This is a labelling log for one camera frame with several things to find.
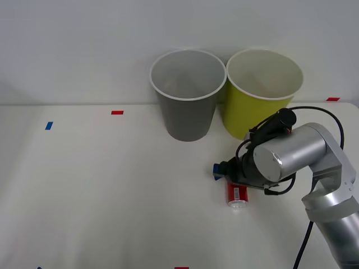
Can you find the long black arm cable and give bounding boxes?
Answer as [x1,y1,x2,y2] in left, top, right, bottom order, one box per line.
[235,105,345,269]

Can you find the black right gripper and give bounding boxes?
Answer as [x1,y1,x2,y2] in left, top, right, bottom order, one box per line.
[213,153,255,187]

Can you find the yellow-green plastic waste bin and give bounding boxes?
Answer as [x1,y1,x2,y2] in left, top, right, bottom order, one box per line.
[223,48,305,141]

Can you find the grey plastic waste bin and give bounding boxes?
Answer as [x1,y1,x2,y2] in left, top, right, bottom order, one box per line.
[149,49,227,142]

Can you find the red drink can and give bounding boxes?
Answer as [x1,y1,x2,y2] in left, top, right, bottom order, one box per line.
[226,181,250,209]

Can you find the short black looped cable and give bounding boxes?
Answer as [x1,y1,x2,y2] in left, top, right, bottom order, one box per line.
[263,171,297,196]

